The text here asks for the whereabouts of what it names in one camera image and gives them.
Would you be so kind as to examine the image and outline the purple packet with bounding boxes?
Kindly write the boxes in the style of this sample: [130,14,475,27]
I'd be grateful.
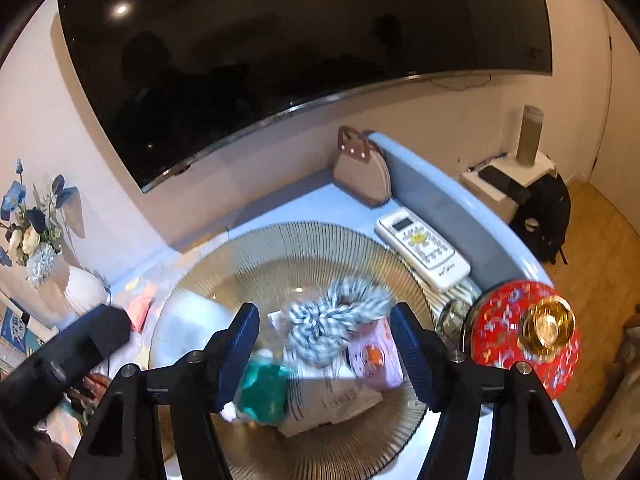
[347,317,405,390]

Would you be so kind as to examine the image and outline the red jar with gold lid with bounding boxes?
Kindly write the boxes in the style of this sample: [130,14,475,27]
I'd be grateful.
[460,280,582,401]

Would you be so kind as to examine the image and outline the black phone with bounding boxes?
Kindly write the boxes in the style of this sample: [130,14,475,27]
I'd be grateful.
[477,166,531,205]

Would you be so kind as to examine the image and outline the white side table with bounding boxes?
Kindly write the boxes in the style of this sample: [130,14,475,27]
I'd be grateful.
[460,152,558,223]

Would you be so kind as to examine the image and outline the black wall television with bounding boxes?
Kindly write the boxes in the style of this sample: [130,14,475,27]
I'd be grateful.
[56,0,553,194]

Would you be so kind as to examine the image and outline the ribbed glass tray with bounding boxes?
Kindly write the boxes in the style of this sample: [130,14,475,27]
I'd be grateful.
[148,220,483,480]

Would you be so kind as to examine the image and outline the black backpack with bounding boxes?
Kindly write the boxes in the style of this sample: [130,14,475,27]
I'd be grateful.
[510,172,571,266]

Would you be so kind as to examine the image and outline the white remote control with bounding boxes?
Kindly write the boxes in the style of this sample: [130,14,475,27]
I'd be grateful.
[375,207,472,291]

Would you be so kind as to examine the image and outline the teal packet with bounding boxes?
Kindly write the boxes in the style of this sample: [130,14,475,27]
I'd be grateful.
[235,352,296,423]

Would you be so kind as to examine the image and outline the grey cylinder speaker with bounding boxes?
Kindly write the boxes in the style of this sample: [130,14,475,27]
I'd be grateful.
[515,105,543,166]

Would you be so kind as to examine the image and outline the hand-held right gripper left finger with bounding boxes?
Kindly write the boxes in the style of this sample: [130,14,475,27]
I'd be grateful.
[66,302,261,480]

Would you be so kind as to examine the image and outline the grey checked cloth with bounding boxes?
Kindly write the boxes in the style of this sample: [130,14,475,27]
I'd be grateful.
[285,276,393,367]

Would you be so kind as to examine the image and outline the blue and white flowers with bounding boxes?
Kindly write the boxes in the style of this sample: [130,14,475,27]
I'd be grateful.
[0,159,86,288]

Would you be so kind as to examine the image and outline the white paper packet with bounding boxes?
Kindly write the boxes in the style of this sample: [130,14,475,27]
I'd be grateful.
[267,310,386,436]

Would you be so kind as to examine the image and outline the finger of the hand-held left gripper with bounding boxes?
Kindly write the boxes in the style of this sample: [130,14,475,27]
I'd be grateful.
[57,305,133,361]

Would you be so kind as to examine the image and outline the patterned tablecloth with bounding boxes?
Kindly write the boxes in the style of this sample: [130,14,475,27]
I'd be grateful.
[30,225,236,480]

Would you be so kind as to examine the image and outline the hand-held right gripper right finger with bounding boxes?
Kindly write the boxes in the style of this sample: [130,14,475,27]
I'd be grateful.
[390,302,586,480]

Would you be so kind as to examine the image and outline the beige round handbag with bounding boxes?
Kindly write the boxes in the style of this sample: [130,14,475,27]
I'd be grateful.
[332,126,391,209]

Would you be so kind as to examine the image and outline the orange sponge in clear bag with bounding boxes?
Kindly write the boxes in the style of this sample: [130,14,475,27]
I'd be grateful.
[125,280,161,333]

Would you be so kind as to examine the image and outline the white ribbed vase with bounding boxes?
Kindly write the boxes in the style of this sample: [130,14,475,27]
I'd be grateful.
[47,265,112,326]

